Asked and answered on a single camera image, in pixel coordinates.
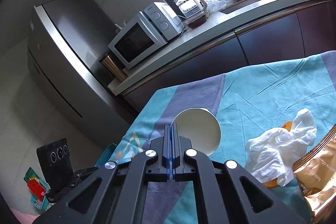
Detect white paper cup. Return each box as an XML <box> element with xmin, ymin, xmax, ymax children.
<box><xmin>173</xmin><ymin>108</ymin><xmax>222</xmax><ymax>156</ymax></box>

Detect white tissue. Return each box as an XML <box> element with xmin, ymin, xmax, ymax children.
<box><xmin>245</xmin><ymin>109</ymin><xmax>317</xmax><ymax>186</ymax></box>

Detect orange peel piece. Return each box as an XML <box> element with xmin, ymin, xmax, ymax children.
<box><xmin>263</xmin><ymin>121</ymin><xmax>293</xmax><ymax>189</ymax></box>

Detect gold snack wrapper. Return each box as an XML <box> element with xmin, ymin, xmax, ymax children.
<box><xmin>293</xmin><ymin>127</ymin><xmax>335</xmax><ymax>223</ymax></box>

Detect teal plastic trash bin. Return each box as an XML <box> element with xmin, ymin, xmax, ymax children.
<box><xmin>94</xmin><ymin>143</ymin><xmax>117</xmax><ymax>167</ymax></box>

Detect black box with dials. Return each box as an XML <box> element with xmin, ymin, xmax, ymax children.
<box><xmin>37</xmin><ymin>138</ymin><xmax>73</xmax><ymax>194</ymax></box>

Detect colourful packets on floor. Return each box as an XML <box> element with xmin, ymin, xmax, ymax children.
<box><xmin>23</xmin><ymin>167</ymin><xmax>50</xmax><ymax>210</ymax></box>

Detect teal patterned tablecloth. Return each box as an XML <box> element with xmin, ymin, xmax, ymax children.
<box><xmin>109</xmin><ymin>50</ymin><xmax>336</xmax><ymax>224</ymax></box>

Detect white microwave oven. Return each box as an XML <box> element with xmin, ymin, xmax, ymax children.
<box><xmin>108</xmin><ymin>2</ymin><xmax>183</xmax><ymax>69</ymax></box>

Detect dark red food container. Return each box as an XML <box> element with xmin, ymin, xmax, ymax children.
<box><xmin>183</xmin><ymin>14</ymin><xmax>207</xmax><ymax>29</ymax></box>

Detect silver refrigerator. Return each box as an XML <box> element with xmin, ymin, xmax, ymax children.
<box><xmin>27</xmin><ymin>0</ymin><xmax>137</xmax><ymax>147</ymax></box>

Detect glass electric kettle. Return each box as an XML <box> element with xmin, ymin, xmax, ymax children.
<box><xmin>174</xmin><ymin>0</ymin><xmax>207</xmax><ymax>19</ymax></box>

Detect dark base cabinets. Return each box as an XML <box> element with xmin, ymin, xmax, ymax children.
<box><xmin>123</xmin><ymin>0</ymin><xmax>335</xmax><ymax>111</ymax></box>

